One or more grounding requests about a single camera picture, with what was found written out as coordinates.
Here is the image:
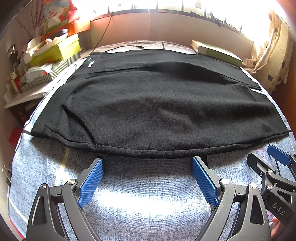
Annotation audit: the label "white shelf board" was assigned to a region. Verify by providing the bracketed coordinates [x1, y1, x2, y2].
[4, 81, 57, 109]

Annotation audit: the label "green white flat box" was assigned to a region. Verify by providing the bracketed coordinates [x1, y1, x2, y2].
[191, 40, 242, 67]

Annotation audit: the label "orange box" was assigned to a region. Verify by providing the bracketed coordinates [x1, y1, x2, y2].
[42, 20, 90, 40]

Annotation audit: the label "black cable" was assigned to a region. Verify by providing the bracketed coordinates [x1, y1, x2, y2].
[89, 11, 145, 55]

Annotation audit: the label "black pants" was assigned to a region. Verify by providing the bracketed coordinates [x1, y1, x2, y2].
[31, 49, 288, 158]

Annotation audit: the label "yellow green box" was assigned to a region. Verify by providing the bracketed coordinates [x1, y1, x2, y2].
[30, 34, 81, 67]

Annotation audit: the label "right hand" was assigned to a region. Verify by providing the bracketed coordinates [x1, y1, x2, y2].
[269, 217, 280, 239]

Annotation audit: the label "grey chevron pattern box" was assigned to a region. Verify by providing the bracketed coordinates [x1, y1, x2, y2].
[20, 52, 80, 92]

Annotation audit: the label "colourful gift bag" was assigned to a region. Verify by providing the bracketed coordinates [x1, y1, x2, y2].
[42, 0, 77, 35]

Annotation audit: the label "cream heart pattern curtain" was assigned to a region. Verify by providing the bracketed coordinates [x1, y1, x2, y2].
[242, 11, 294, 93]

